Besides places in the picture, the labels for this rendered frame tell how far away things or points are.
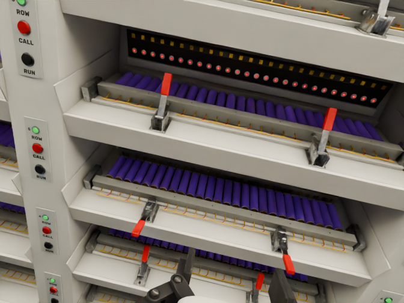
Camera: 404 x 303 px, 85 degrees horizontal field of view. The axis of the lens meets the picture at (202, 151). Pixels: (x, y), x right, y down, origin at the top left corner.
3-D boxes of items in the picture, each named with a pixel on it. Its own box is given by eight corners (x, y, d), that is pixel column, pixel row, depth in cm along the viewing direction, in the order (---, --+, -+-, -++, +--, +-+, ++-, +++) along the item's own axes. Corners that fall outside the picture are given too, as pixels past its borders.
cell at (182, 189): (190, 177, 54) (184, 197, 49) (183, 175, 54) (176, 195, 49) (191, 171, 53) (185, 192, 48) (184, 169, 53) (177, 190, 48)
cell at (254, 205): (256, 192, 54) (257, 214, 49) (249, 190, 54) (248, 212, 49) (258, 187, 53) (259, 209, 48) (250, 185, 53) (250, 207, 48)
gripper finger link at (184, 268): (139, 324, 17) (161, 266, 24) (179, 333, 17) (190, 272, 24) (146, 290, 17) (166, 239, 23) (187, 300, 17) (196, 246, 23)
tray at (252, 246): (358, 287, 45) (391, 269, 39) (73, 219, 47) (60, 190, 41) (331, 206, 60) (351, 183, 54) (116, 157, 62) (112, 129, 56)
